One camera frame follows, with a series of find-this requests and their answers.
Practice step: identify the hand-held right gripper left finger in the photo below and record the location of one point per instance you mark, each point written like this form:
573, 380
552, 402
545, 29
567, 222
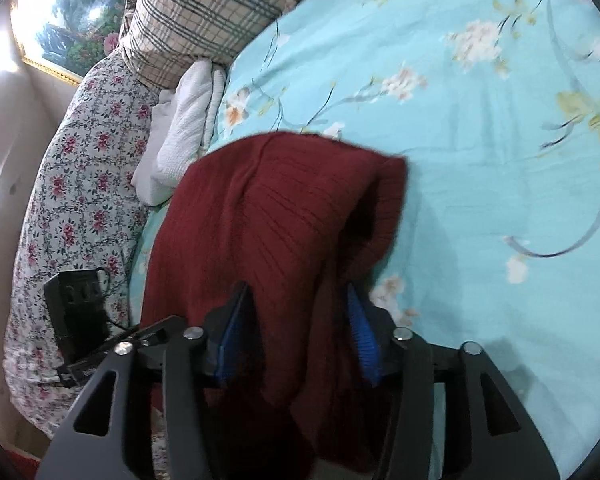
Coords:
232, 341

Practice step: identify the dark red knit sweater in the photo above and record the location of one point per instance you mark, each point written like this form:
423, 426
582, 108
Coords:
260, 210

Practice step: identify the plaid beige pillow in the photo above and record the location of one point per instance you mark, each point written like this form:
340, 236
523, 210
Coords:
205, 10

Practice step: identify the white red floral quilt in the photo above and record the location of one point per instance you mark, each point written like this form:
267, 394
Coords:
80, 185

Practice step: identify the light blue floral bedsheet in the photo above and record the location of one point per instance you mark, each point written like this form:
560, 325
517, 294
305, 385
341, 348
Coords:
480, 160

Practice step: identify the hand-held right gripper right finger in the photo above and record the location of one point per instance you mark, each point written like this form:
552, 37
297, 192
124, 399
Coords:
362, 336

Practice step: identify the white textured towel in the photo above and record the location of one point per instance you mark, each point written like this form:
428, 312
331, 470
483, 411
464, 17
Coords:
185, 125

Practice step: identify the gold framed landscape painting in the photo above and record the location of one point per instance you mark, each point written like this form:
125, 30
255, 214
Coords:
70, 20

